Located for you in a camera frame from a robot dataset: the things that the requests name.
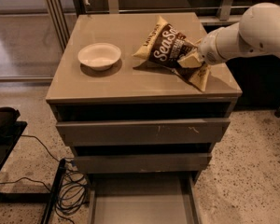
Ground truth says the brown sea salt chip bag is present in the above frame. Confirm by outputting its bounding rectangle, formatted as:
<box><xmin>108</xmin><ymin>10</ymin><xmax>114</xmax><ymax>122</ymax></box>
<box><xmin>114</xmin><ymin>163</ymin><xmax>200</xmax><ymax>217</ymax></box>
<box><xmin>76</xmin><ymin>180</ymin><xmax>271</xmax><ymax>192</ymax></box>
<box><xmin>133</xmin><ymin>16</ymin><xmax>210</xmax><ymax>91</ymax></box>

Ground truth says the grey middle drawer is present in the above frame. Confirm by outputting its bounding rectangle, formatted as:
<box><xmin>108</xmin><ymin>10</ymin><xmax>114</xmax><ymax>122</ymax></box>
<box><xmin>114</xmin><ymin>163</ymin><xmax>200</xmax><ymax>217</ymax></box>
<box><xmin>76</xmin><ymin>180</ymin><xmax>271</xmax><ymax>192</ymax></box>
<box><xmin>75</xmin><ymin>153</ymin><xmax>212</xmax><ymax>174</ymax></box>

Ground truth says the grey drawer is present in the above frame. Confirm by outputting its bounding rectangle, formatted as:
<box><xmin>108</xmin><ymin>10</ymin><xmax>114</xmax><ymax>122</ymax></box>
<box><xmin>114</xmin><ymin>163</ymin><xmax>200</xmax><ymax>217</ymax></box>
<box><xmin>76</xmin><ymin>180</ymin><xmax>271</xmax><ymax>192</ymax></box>
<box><xmin>87</xmin><ymin>173</ymin><xmax>203</xmax><ymax>224</ymax></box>
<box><xmin>75</xmin><ymin>153</ymin><xmax>212</xmax><ymax>174</ymax></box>
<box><xmin>56</xmin><ymin>119</ymin><xmax>230</xmax><ymax>147</ymax></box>

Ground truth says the black coiled cable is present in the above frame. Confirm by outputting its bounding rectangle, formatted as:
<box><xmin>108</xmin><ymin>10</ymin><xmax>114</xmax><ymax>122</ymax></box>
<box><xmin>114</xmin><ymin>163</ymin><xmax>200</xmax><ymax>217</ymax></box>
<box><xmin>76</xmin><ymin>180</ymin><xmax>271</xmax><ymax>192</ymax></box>
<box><xmin>0</xmin><ymin>134</ymin><xmax>90</xmax><ymax>224</ymax></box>

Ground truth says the grey bottom drawer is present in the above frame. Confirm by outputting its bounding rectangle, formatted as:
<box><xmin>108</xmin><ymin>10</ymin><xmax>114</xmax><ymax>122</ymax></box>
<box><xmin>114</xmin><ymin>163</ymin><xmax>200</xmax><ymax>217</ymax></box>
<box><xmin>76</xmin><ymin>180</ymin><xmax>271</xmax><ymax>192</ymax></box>
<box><xmin>87</xmin><ymin>173</ymin><xmax>203</xmax><ymax>224</ymax></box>

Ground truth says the dark bag on stand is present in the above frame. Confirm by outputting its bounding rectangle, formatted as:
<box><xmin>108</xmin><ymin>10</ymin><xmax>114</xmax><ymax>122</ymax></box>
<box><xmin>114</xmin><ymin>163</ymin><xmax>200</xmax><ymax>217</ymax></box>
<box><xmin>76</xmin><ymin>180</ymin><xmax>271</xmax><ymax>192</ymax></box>
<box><xmin>0</xmin><ymin>107</ymin><xmax>20</xmax><ymax>135</ymax></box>

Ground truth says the grey top drawer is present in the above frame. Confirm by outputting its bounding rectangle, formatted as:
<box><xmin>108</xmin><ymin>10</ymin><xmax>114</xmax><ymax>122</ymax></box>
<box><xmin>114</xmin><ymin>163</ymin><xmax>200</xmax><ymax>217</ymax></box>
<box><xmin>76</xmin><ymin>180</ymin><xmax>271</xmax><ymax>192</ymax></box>
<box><xmin>56</xmin><ymin>119</ymin><xmax>230</xmax><ymax>147</ymax></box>

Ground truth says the black stand frame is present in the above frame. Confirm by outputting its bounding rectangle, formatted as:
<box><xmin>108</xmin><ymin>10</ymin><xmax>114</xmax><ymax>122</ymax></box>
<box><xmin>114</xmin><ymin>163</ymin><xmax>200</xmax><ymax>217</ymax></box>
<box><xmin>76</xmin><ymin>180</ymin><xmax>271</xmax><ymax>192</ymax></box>
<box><xmin>0</xmin><ymin>120</ymin><xmax>67</xmax><ymax>224</ymax></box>

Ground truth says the white paper bowl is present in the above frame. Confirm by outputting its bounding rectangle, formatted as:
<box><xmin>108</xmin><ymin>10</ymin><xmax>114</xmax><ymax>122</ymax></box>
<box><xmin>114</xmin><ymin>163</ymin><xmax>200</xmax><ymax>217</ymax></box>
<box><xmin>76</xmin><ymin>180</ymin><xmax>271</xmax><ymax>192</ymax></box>
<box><xmin>77</xmin><ymin>43</ymin><xmax>121</xmax><ymax>71</ymax></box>

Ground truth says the grey drawer cabinet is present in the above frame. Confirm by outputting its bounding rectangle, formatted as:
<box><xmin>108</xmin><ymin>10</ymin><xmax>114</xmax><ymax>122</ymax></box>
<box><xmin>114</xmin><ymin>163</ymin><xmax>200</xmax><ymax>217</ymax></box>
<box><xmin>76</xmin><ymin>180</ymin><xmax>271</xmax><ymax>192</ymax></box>
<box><xmin>45</xmin><ymin>12</ymin><xmax>243</xmax><ymax>185</ymax></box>

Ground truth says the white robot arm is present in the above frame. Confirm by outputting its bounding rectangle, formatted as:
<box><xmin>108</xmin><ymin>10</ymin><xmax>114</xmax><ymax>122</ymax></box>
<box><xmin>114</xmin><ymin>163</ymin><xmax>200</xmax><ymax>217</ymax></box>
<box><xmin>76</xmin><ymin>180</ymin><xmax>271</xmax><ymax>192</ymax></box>
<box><xmin>178</xmin><ymin>3</ymin><xmax>280</xmax><ymax>68</ymax></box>

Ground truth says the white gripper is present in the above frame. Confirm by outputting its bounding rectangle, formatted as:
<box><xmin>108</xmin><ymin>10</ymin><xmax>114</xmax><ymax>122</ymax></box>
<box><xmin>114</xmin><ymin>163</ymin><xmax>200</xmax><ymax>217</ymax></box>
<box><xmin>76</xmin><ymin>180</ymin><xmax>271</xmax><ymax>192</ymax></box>
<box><xmin>177</xmin><ymin>28</ymin><xmax>226</xmax><ymax>68</ymax></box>

